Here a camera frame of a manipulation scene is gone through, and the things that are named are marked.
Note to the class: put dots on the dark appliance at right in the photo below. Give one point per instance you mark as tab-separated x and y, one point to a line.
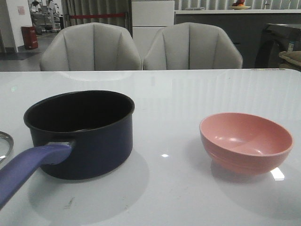
276	38

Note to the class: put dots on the grey kitchen counter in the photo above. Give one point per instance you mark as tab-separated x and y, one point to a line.
244	27

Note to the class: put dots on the grey curtain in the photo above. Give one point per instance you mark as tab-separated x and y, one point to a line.
98	7

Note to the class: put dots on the glass lid with blue knob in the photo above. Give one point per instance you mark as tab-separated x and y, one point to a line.
6	146

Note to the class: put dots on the fruit plate on counter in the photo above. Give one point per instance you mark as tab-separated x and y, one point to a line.
239	5

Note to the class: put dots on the right grey upholstered chair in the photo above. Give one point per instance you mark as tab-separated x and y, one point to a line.
191	46

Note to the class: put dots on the left grey upholstered chair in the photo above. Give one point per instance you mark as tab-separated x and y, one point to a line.
91	47

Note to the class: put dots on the red barrier belt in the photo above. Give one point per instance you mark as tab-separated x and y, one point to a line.
97	16

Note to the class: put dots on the red bin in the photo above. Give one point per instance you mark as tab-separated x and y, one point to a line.
29	37

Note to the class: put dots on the beige cushion at right edge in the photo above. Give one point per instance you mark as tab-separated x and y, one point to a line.
290	60

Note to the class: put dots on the grey upholstered chair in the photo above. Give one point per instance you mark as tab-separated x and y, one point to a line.
191	46
91	47

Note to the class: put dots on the pink plastic bowl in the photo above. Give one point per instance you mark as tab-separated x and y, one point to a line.
245	143

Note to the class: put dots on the dark blue saucepan purple handle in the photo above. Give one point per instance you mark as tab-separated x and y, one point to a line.
76	136

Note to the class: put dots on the white refrigerator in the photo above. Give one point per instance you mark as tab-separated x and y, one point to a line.
149	16

